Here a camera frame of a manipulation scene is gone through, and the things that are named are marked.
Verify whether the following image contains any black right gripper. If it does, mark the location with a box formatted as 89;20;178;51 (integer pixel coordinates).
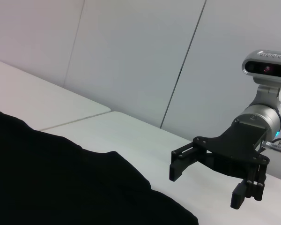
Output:
169;119;270;210

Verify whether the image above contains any black t-shirt with FREE print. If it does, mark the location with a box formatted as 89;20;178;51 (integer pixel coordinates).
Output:
0;106;199;225

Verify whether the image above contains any right gripper cable with plug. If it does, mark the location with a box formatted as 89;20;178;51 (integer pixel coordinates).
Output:
259;137;281;155

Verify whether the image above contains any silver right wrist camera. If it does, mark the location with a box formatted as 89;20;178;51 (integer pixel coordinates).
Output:
241;49;281;84

